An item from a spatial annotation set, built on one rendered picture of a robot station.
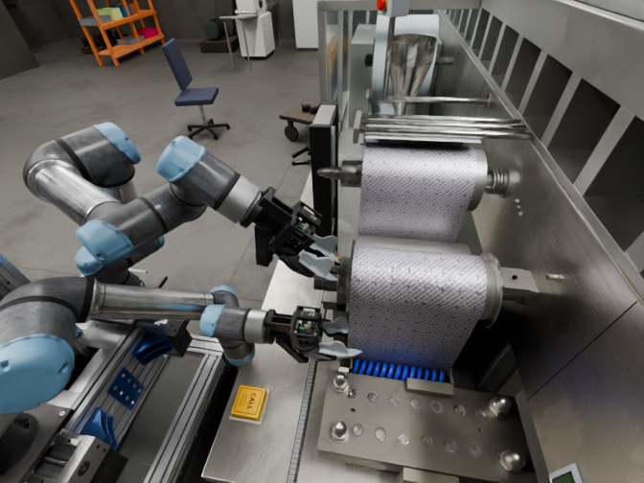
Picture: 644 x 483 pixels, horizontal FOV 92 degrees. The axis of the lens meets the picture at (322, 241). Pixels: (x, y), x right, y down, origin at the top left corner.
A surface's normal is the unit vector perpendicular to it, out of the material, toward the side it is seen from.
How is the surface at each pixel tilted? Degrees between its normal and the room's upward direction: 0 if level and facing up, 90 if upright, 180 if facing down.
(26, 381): 85
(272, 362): 0
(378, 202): 92
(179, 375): 0
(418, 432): 0
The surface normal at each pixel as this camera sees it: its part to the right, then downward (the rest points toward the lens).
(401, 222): -0.16, 0.70
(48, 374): 0.52, 0.52
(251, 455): -0.03, -0.73
